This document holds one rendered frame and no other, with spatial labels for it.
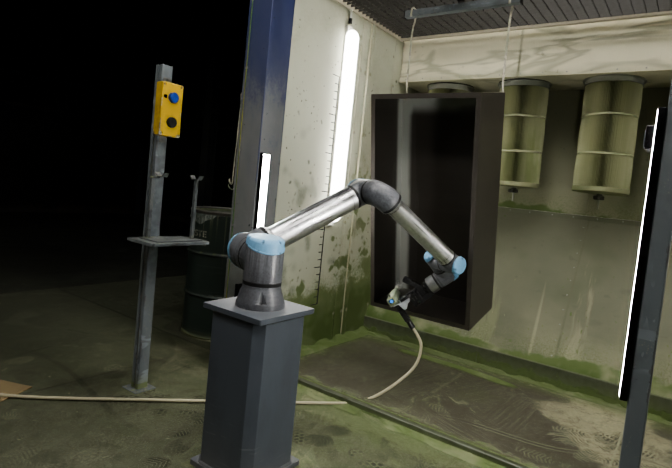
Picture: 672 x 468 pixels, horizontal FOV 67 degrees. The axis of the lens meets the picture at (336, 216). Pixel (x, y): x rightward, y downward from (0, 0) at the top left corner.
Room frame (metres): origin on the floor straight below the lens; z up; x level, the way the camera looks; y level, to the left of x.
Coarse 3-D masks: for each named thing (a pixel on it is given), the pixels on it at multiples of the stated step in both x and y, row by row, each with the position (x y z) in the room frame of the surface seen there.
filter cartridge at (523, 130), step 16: (512, 80) 3.48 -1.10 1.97; (528, 80) 3.44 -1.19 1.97; (544, 80) 3.44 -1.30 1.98; (512, 96) 3.50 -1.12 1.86; (528, 96) 3.46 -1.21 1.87; (544, 96) 3.48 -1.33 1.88; (512, 112) 3.48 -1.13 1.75; (528, 112) 3.45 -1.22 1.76; (544, 112) 3.49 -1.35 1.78; (512, 128) 3.48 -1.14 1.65; (528, 128) 3.44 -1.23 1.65; (544, 128) 3.51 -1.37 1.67; (512, 144) 3.47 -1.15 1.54; (528, 144) 3.45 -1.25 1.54; (512, 160) 3.48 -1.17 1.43; (528, 160) 3.45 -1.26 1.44; (512, 176) 3.49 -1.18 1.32; (528, 176) 3.45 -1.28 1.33; (512, 192) 3.58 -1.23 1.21
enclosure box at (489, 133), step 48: (384, 96) 2.67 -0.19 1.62; (432, 96) 2.51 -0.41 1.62; (480, 96) 2.37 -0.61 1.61; (384, 144) 2.87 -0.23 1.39; (432, 144) 2.93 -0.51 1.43; (480, 144) 2.43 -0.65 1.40; (432, 192) 2.97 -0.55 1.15; (480, 192) 2.50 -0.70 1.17; (384, 240) 2.98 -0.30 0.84; (480, 240) 2.57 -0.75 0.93; (384, 288) 3.03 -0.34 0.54; (480, 288) 2.65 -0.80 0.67
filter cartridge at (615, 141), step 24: (600, 96) 3.17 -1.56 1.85; (624, 96) 3.11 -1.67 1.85; (600, 120) 3.16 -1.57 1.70; (624, 120) 3.11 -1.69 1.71; (600, 144) 3.16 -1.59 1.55; (624, 144) 3.11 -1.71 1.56; (576, 168) 3.27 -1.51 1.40; (600, 168) 3.13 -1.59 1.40; (624, 168) 3.11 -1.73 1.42; (600, 192) 3.21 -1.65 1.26; (624, 192) 3.11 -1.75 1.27
